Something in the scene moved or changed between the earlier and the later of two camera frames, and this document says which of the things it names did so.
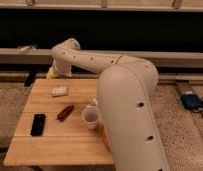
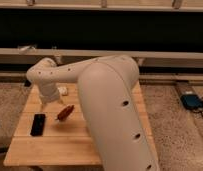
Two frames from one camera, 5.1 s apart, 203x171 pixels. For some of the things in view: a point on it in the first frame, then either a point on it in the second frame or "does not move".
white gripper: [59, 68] → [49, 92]
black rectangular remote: [37, 128] does not move
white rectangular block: [59, 91] does not move
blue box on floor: [191, 101] does not move
